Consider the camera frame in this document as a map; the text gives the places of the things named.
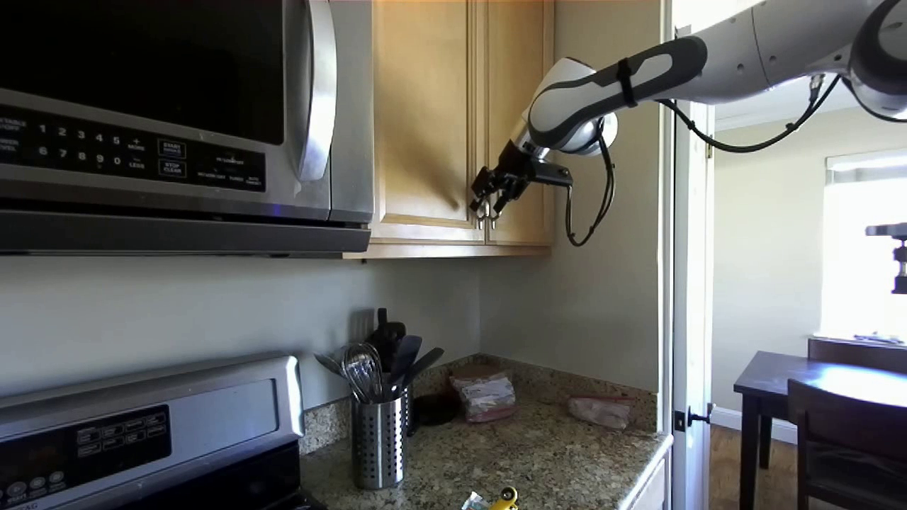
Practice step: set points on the wide wooden cabinet door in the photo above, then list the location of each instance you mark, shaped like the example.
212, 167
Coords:
512, 56

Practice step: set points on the clear plastic bread bag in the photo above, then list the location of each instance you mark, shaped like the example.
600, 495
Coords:
484, 392

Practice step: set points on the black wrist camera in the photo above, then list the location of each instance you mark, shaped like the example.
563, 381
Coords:
555, 174

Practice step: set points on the bright window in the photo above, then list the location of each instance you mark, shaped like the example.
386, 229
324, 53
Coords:
865, 255

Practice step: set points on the grey metal kitchen utensils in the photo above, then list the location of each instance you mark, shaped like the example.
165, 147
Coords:
356, 368

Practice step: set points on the dark wooden chair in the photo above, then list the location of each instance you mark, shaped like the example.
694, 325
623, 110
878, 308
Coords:
851, 443
854, 352

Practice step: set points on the perforated steel utensil holder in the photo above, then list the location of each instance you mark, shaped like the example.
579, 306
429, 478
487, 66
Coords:
378, 443

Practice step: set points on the dark kitchen utensils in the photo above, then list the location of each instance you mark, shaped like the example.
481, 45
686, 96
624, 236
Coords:
400, 348

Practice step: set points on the white door frame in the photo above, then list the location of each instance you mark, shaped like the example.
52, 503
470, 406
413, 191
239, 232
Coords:
695, 283

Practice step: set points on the stainless steel microwave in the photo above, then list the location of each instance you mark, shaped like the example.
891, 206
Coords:
144, 93

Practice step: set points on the stainless steel black stove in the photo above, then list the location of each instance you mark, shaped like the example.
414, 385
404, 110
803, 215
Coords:
144, 433

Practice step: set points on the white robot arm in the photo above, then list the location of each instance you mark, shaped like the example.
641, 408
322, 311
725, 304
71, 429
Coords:
756, 45

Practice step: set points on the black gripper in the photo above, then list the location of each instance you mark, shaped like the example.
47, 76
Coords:
515, 174

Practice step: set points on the narrow wooden cabinet door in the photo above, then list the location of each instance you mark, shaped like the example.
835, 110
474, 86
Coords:
426, 113

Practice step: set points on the dark wooden table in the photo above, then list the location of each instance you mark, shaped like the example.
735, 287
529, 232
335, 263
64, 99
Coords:
767, 371

